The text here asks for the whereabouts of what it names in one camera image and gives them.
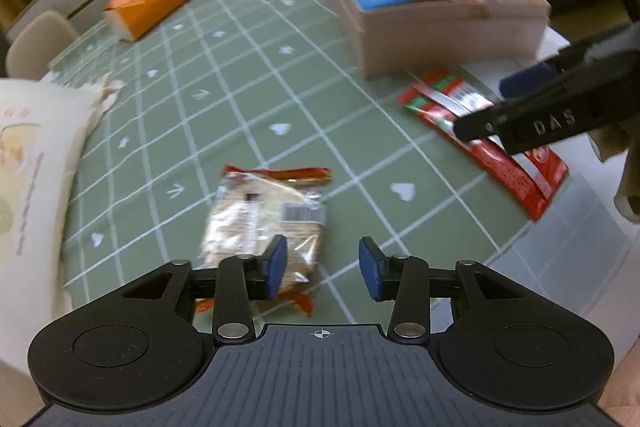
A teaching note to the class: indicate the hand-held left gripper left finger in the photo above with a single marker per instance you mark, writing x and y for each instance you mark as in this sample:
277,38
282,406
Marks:
276,267

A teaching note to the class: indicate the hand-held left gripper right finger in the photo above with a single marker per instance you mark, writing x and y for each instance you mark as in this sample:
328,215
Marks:
370,269

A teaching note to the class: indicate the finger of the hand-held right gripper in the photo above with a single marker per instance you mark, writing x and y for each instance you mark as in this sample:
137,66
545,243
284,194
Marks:
530,79
550,122

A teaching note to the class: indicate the clear cake snack packet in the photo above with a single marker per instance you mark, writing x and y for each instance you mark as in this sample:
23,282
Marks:
260,217

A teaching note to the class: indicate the red snack packet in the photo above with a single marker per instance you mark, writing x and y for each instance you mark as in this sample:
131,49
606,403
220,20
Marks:
520,179

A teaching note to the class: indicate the pale pink cardboard box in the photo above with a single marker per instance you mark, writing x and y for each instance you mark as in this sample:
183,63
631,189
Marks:
440,32

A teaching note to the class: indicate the person's right hand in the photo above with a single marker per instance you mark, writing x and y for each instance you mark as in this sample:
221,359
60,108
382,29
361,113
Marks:
610,144

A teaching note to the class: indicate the green checked tablecloth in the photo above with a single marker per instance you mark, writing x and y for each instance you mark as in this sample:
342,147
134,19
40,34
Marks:
250,82

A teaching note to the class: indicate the cream printed bag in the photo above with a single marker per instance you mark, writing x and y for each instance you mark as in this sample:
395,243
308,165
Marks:
30,187

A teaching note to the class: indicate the cream chair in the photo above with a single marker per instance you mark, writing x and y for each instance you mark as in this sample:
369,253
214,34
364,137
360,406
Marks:
40,42

